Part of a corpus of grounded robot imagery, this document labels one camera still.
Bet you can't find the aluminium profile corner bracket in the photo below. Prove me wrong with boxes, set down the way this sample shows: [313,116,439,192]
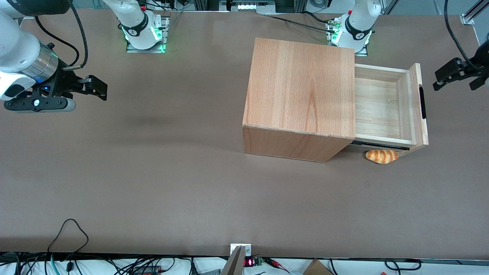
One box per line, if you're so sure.
[460,0,489,26]

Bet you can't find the black metal drawer handle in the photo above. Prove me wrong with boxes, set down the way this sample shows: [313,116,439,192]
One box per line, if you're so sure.
[419,86,427,120]

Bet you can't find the black cable with metal plug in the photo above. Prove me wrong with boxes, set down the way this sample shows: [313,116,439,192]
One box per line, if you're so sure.
[62,2,89,72]

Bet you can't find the light wooden drawer cabinet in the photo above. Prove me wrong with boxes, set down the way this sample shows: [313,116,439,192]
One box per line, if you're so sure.
[242,37,358,163]

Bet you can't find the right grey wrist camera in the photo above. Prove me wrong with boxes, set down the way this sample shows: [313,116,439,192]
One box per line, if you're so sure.
[4,97,76,113]

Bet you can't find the black and orange device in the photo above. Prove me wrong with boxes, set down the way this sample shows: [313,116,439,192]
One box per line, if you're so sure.
[133,265,163,275]

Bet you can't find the orange striped bread roll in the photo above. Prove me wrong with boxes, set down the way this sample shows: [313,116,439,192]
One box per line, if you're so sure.
[366,149,400,165]

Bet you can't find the wooden drawer with black handle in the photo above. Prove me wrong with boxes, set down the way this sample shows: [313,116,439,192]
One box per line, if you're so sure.
[353,63,429,156]

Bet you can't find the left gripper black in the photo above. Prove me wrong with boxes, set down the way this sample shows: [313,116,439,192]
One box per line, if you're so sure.
[433,40,489,91]

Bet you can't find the small silver metal bracket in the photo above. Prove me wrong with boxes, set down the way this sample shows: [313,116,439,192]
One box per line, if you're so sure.
[230,244,252,257]

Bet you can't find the lit white electronic box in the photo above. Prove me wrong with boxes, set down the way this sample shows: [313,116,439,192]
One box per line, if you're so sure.
[229,0,275,12]

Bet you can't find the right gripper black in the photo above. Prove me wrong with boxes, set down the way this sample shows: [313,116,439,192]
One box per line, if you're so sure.
[40,72,108,101]

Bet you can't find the long black cable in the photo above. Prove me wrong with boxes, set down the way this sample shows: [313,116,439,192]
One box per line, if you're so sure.
[264,13,337,33]

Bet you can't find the black coiled cable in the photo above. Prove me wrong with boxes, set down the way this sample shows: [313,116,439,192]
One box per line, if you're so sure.
[384,259,422,271]

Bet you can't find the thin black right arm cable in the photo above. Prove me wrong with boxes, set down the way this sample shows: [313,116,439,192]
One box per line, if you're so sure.
[34,15,81,67]

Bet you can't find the red clip test lead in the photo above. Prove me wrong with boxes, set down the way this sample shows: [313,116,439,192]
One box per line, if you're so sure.
[264,258,291,273]

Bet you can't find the brown cardboard piece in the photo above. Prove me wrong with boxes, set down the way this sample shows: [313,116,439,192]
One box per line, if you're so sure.
[304,259,334,275]

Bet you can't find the tan wooden slat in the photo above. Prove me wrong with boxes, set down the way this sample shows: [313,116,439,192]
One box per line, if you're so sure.
[220,246,245,275]

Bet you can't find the black looped thin cable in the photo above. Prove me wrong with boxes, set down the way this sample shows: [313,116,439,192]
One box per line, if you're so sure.
[48,218,89,254]

